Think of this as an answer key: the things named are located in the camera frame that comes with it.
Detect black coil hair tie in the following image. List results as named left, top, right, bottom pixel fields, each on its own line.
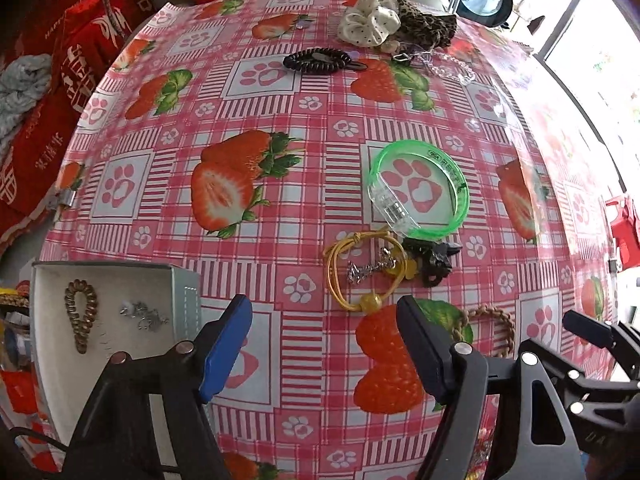
left=282, top=47, right=348, bottom=77

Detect leopard print scrunchie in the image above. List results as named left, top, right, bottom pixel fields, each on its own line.
left=387, top=0, right=458, bottom=53

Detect small silver earrings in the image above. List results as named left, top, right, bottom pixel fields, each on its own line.
left=119, top=300, right=170, bottom=332

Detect metal tablecloth clip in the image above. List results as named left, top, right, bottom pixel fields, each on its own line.
left=47, top=189, right=78, bottom=211

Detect red printed sofa blanket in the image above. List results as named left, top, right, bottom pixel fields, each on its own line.
left=0, top=0, right=161, bottom=256

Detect black cable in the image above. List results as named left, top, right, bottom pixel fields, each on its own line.
left=9, top=426, right=71, bottom=456

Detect red plastic stool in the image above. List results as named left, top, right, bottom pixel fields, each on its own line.
left=605, top=195, right=640, bottom=271

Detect brown coil hair tie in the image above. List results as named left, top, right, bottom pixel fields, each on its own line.
left=63, top=279, right=99, bottom=355

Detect black claw hair clip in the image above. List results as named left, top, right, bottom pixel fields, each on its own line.
left=402, top=237, right=463, bottom=288

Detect silver rhinestone hair clip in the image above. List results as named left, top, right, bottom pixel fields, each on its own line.
left=346, top=247, right=396, bottom=285

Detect clear chain bracelet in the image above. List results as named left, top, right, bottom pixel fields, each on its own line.
left=392, top=47, right=476, bottom=86

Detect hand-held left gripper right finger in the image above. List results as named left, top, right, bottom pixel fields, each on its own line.
left=395, top=295, right=588, bottom=480

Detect white jewelry box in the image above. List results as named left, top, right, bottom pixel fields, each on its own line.
left=27, top=260, right=201, bottom=456

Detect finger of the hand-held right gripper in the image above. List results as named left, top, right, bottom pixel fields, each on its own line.
left=547, top=367, right=640, bottom=423
left=562, top=310, right=640, bottom=377

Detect grey knit blanket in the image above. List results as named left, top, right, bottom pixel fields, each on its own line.
left=0, top=55, right=53, bottom=156

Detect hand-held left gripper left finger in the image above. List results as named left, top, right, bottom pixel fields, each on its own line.
left=65, top=294, right=253, bottom=480

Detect yellow beaded hair tie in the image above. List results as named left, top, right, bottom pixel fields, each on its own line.
left=322, top=230, right=406, bottom=313

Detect green translucent bangle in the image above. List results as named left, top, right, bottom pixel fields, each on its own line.
left=367, top=139, right=471, bottom=241

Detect white dotted scrunchie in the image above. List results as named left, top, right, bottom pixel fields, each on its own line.
left=336, top=0, right=401, bottom=50

